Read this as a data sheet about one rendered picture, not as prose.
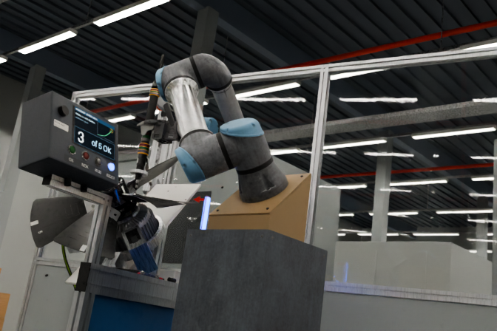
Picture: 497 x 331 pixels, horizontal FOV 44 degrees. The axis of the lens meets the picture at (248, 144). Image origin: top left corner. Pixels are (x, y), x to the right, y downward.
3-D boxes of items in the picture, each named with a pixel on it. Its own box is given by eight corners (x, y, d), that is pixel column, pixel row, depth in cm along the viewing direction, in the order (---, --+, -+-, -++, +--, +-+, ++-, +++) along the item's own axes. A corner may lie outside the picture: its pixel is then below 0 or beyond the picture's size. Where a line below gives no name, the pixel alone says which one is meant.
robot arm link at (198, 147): (225, 149, 173) (189, 49, 213) (176, 168, 173) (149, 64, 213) (237, 176, 181) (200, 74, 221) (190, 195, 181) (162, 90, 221)
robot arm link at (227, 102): (220, 38, 212) (251, 127, 249) (189, 49, 212) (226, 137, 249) (228, 57, 204) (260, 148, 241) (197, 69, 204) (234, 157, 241)
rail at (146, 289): (238, 321, 241) (240, 300, 244) (246, 321, 239) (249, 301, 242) (74, 290, 168) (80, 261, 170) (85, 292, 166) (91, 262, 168)
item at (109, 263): (108, 282, 235) (115, 269, 241) (122, 280, 234) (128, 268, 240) (100, 266, 231) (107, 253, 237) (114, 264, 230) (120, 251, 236)
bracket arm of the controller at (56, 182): (103, 207, 178) (105, 196, 179) (111, 207, 177) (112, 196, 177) (41, 185, 159) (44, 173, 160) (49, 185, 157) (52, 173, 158)
